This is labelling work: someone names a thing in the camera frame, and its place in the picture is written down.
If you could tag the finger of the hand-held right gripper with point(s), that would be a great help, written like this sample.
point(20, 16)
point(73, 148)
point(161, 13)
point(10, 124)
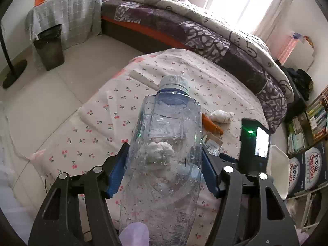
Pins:
point(229, 158)

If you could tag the orange wrapper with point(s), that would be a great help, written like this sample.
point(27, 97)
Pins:
point(212, 125)

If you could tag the dark blue water carton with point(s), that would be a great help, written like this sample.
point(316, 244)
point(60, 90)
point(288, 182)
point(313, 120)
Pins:
point(294, 171)
point(316, 166)

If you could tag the clear plastic bottle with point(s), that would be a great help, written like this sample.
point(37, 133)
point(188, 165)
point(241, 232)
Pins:
point(164, 123)

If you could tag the cherry print tablecloth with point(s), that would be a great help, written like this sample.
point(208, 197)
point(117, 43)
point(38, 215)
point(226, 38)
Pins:
point(102, 123)

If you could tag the white twisted wrapper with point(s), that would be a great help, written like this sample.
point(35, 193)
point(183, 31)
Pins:
point(221, 115)

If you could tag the small brown paper box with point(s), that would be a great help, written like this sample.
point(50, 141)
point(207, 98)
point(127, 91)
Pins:
point(212, 143)

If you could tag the black bench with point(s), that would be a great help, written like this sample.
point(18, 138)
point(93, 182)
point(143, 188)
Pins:
point(298, 110)

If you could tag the orange yellow toy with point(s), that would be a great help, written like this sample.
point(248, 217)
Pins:
point(308, 41)

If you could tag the pile of dark clothes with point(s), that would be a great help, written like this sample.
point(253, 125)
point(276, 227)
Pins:
point(301, 82)

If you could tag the white plastic bin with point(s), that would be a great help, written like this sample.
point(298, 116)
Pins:
point(278, 164)

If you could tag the window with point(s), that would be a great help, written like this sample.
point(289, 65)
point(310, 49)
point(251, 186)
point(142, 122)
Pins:
point(230, 0)

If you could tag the black trash bin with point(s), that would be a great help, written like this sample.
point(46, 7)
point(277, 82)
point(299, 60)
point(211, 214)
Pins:
point(50, 51)

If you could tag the pink and white cabinet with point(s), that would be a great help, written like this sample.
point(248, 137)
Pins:
point(299, 56)

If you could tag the white tissue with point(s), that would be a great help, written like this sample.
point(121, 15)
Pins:
point(160, 153)

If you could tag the wooden bookshelf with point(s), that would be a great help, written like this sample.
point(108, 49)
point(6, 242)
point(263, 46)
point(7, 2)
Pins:
point(314, 102)

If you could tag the pale window curtain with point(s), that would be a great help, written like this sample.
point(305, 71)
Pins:
point(276, 10)

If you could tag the purple patterned quilt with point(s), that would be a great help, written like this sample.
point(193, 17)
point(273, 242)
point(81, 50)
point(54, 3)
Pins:
point(205, 38)

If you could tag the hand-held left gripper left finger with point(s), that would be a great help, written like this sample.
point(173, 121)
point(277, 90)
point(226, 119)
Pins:
point(116, 174)

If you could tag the bed with grey headboard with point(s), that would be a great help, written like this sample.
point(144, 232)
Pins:
point(128, 32)

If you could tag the white sheer curtain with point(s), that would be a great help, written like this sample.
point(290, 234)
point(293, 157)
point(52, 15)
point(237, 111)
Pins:
point(10, 184)

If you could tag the stack of pale books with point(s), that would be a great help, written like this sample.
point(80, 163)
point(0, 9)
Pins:
point(297, 135)

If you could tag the blue purple toy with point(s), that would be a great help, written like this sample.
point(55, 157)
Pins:
point(296, 35)

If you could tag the orange packet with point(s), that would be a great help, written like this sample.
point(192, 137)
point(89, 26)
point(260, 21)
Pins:
point(41, 0)

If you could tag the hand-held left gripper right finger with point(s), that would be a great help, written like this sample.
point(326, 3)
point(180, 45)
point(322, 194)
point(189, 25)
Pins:
point(211, 174)

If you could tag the standing fan with grey cover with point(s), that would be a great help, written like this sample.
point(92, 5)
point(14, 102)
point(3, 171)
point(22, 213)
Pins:
point(15, 74)

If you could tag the table under grey checked cloth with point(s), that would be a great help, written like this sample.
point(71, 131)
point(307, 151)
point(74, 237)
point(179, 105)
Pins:
point(74, 10)

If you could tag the person's left hand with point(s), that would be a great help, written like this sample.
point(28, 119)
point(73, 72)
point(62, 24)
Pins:
point(134, 235)

